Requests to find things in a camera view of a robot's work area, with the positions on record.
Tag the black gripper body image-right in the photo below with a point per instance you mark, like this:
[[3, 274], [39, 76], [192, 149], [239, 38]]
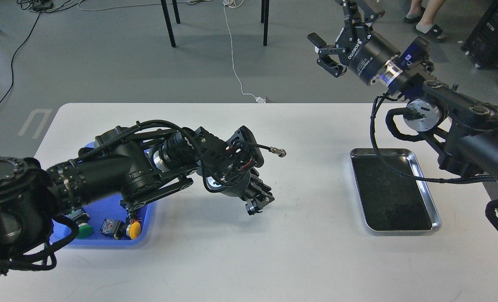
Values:
[[366, 52]]

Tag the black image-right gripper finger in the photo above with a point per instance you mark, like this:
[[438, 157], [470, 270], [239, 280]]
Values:
[[325, 51], [361, 13]]

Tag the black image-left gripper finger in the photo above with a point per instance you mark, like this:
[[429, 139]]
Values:
[[260, 191], [255, 204]]

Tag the black robot arm image-left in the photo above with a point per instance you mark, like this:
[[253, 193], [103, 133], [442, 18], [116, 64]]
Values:
[[143, 163]]

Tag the blue plastic tray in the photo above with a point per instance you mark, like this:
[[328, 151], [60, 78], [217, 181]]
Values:
[[106, 209]]

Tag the silver metal tray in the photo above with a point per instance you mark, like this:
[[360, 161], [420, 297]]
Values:
[[391, 203]]

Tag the black table leg right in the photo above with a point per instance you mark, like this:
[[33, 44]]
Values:
[[264, 19]]

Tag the black table leg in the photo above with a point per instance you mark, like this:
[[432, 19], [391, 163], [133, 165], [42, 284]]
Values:
[[167, 19], [264, 19]]

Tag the black equipment case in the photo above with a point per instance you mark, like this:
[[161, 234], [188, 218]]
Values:
[[482, 44]]

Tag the black table leg left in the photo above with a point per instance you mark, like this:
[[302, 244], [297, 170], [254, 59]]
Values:
[[167, 19]]

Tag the yellow push button switch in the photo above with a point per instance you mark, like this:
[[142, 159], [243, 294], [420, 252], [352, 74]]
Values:
[[124, 230]]

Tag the green push button switch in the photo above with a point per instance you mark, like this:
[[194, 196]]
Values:
[[81, 218]]

